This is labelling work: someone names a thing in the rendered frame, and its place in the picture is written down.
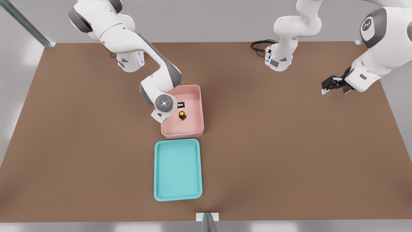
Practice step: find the yellow button on dark base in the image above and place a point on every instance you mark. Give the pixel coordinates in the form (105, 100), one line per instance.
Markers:
(182, 114)

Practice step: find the pale blue-green tray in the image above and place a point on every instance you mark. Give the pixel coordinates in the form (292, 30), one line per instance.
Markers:
(177, 169)

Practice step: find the pink plastic box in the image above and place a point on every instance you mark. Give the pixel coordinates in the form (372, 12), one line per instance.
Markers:
(193, 129)

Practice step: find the silver frame post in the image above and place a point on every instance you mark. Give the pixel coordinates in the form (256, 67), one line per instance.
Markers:
(359, 43)
(207, 220)
(25, 24)

